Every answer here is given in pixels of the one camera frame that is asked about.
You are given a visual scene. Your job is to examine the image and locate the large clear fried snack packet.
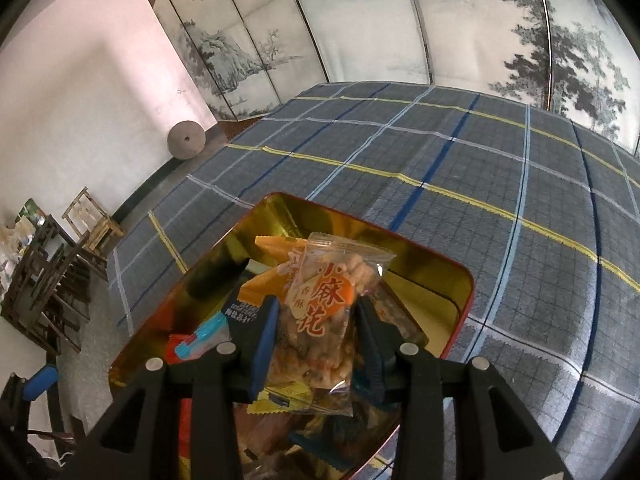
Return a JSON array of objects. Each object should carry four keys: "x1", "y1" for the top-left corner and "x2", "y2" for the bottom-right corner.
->
[{"x1": 240, "y1": 410, "x2": 301, "y2": 480}]

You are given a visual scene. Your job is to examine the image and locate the red and gold tin box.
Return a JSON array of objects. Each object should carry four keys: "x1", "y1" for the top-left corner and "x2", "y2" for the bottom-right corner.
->
[{"x1": 107, "y1": 191, "x2": 475, "y2": 480}]

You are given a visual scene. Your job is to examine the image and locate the dark wooden furniture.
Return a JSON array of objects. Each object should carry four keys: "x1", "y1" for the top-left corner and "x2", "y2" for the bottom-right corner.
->
[{"x1": 0, "y1": 215, "x2": 108, "y2": 356}]

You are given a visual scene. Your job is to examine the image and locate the grey plaid blanket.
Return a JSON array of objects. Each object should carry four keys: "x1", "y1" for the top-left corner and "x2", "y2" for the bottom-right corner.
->
[{"x1": 112, "y1": 81, "x2": 640, "y2": 480}]

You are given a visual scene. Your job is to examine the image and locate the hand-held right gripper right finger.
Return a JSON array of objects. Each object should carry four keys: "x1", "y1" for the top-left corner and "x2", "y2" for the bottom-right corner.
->
[{"x1": 356, "y1": 298, "x2": 576, "y2": 480}]

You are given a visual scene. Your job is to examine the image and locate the painted folding screen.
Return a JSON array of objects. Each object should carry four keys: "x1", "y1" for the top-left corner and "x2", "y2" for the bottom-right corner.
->
[{"x1": 144, "y1": 0, "x2": 640, "y2": 156}]

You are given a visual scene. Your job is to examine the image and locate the orange snack packet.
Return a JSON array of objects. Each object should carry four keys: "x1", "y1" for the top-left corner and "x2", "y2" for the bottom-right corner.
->
[{"x1": 239, "y1": 235, "x2": 311, "y2": 306}]

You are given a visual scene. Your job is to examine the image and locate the round stone millstone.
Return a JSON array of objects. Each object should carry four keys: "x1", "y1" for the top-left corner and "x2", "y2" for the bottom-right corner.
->
[{"x1": 166, "y1": 120, "x2": 206, "y2": 161}]

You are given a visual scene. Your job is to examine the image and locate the clear dough twist packet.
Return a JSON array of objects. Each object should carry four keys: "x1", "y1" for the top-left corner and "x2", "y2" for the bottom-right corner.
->
[{"x1": 247, "y1": 232, "x2": 397, "y2": 418}]

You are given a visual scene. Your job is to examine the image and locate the blue candy wrapper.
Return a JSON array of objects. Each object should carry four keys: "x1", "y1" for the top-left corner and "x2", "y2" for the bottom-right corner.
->
[{"x1": 197, "y1": 312, "x2": 236, "y2": 356}]

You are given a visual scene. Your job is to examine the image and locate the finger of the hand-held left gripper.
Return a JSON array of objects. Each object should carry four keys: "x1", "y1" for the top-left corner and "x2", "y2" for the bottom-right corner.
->
[{"x1": 22, "y1": 365, "x2": 60, "y2": 401}]

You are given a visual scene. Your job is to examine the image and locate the yellow candy wrapper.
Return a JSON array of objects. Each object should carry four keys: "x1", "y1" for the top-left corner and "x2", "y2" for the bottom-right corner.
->
[{"x1": 247, "y1": 382, "x2": 313, "y2": 416}]

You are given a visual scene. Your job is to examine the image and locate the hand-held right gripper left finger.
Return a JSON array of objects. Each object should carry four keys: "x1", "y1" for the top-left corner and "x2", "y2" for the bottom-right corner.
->
[{"x1": 70, "y1": 295, "x2": 282, "y2": 480}]

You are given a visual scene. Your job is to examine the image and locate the light wooden chair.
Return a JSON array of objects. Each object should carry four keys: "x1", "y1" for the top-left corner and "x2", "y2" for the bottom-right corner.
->
[{"x1": 61, "y1": 187, "x2": 126, "y2": 256}]

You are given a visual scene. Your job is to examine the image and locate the navy cracker packet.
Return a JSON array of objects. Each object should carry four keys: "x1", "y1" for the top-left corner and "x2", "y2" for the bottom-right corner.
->
[{"x1": 220, "y1": 290, "x2": 266, "y2": 333}]

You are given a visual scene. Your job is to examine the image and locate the red snack packet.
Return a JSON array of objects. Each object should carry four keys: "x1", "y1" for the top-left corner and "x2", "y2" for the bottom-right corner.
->
[{"x1": 166, "y1": 332, "x2": 201, "y2": 480}]

